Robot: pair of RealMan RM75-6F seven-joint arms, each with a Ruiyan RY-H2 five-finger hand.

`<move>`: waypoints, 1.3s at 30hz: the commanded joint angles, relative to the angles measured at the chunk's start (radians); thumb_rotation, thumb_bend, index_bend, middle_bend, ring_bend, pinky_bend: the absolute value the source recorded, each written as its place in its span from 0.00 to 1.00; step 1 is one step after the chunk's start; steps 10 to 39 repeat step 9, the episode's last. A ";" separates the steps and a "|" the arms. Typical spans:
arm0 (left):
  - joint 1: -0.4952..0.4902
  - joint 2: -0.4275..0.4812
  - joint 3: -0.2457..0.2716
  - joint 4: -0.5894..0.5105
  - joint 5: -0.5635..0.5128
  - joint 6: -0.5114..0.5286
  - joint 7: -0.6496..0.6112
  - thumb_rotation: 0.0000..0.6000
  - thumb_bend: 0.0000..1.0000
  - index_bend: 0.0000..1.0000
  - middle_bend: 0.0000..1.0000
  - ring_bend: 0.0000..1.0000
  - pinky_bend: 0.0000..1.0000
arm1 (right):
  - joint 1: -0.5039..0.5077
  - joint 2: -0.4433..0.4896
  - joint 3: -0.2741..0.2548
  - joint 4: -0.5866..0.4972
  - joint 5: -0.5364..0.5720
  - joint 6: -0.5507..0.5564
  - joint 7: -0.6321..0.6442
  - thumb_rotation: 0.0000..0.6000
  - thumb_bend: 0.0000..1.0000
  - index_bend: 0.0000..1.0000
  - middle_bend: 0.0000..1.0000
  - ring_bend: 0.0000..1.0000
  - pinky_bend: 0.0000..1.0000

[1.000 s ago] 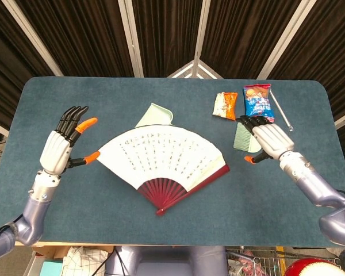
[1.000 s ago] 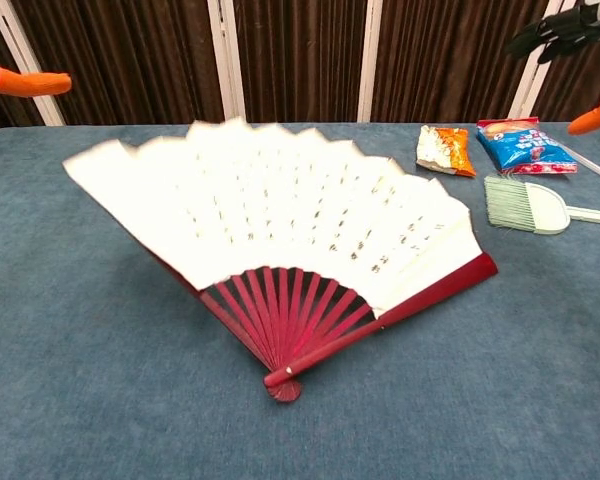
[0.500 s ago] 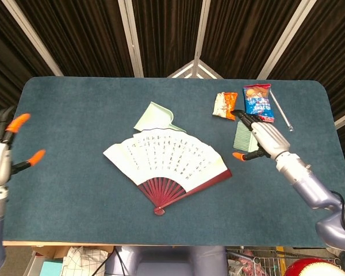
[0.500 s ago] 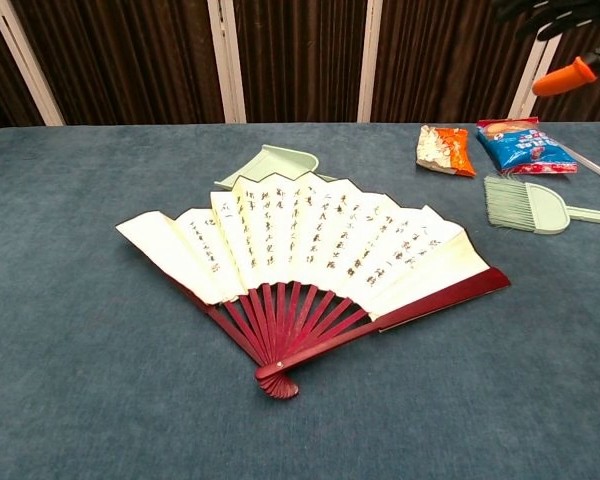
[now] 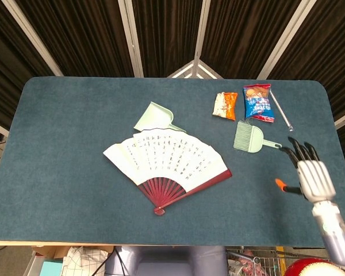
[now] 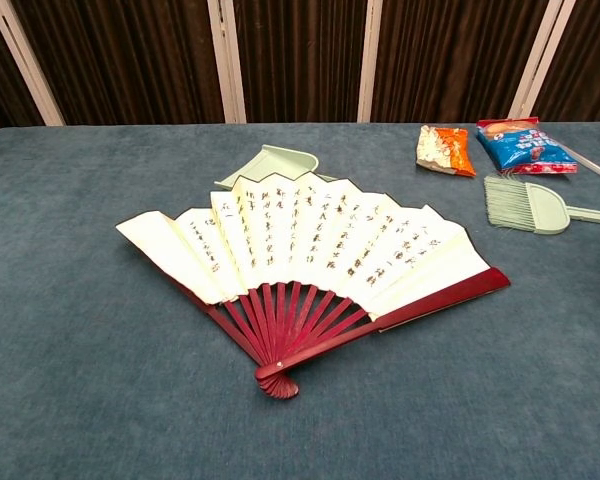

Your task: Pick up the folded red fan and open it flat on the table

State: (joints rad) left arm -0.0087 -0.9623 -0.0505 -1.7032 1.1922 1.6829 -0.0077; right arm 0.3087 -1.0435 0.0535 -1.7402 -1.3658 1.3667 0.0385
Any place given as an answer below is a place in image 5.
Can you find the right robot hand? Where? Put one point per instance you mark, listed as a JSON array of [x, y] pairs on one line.
[[314, 179]]

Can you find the red ribbed paper folding fan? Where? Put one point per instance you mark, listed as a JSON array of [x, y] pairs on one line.
[[166, 155]]

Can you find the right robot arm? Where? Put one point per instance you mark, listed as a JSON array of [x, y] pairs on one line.
[[333, 235]]

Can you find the light green hand brush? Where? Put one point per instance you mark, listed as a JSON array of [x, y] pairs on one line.
[[253, 138]]

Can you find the clear glass rod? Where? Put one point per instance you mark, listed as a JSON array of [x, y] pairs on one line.
[[280, 110]]

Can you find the red round shiny object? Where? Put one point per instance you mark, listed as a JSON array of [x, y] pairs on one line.
[[313, 268]]

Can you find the blue red snack bag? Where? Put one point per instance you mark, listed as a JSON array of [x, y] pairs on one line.
[[258, 103]]

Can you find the orange white snack packet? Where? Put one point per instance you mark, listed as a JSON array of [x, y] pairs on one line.
[[225, 105]]

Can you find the grey purple robot torso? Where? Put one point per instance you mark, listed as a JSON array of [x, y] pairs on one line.
[[166, 261]]

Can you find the light green plastic dustpan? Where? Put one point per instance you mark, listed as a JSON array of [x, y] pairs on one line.
[[155, 118]]

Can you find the dark brown curtain backdrop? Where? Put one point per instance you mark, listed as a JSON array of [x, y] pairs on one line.
[[166, 34]]

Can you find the white checkered cloth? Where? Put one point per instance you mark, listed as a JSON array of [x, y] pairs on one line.
[[83, 263]]

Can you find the blue felt table cover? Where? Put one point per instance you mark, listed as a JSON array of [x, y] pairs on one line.
[[60, 187]]

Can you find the brown cardboard box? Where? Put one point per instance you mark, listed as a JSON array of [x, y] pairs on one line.
[[51, 251]]

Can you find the teal box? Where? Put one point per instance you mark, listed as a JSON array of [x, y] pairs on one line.
[[50, 268]]

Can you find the white screen frame post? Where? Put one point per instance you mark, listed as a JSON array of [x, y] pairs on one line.
[[130, 37], [31, 37], [287, 37], [201, 31]]

